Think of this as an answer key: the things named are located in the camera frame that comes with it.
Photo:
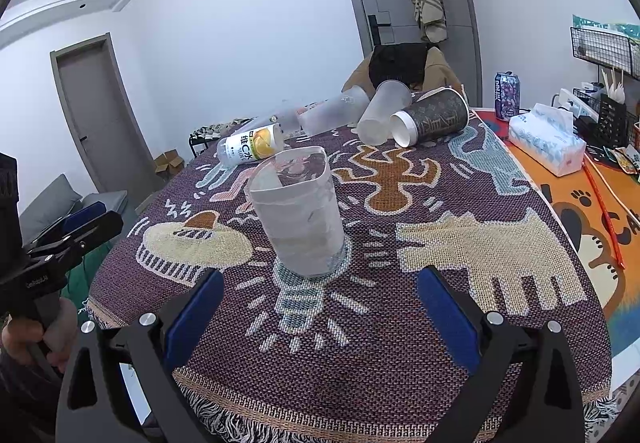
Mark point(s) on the white power strip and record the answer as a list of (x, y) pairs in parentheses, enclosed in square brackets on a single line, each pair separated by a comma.
[(575, 100)]

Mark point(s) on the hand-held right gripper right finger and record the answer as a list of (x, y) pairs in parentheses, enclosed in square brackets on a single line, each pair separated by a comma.
[(446, 320)]

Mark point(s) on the orange paw print mat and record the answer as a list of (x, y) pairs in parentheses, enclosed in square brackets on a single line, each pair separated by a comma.
[(600, 223)]

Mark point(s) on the white plastic cutlery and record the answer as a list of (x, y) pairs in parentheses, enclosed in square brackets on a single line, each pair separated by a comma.
[(614, 85)]

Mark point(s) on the white tissue pack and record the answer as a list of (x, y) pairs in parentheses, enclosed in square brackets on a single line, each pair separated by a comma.
[(545, 143)]

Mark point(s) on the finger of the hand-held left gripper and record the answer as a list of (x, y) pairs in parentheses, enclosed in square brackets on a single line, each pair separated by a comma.
[(100, 229), (82, 219)]

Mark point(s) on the clear square plastic cup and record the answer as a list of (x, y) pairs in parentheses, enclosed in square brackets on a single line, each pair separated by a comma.
[(300, 223)]

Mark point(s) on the red stick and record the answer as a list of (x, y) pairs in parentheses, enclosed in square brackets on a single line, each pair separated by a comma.
[(605, 218)]

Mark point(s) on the person's left hand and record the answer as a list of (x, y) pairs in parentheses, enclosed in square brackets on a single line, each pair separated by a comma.
[(20, 340)]

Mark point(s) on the grey interior door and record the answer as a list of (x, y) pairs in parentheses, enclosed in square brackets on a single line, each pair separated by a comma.
[(95, 123)]

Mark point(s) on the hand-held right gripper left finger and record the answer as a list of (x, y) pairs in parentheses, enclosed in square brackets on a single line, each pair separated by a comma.
[(199, 315)]

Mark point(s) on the cardboard box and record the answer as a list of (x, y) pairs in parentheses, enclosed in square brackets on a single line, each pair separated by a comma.
[(169, 165)]

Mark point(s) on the snack packets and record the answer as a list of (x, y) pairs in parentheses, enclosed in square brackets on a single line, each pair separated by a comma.
[(625, 159)]

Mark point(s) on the black mesh organizer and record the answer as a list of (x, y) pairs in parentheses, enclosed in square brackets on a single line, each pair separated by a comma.
[(612, 120)]

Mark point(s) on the frosted plastic cup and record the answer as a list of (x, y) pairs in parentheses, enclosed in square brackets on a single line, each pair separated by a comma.
[(332, 115)]

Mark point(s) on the grey sofa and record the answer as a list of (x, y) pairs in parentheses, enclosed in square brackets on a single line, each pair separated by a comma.
[(50, 205)]

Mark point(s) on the white translucent plastic cup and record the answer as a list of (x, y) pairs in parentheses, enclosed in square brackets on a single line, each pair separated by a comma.
[(382, 113)]

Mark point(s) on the purple printed blanket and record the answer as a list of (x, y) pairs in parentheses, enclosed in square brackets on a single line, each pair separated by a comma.
[(400, 323)]

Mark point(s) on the blue soda can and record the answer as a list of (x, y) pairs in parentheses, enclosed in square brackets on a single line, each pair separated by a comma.
[(507, 95)]

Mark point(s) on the bench with patterned cushion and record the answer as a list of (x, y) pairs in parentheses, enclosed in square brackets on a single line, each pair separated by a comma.
[(215, 132)]

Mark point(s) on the dark patterned paper cup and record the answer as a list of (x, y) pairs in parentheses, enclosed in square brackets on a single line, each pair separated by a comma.
[(436, 118)]

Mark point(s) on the yellow label plastic bottle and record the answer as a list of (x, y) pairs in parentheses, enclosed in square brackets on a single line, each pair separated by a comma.
[(250, 146)]

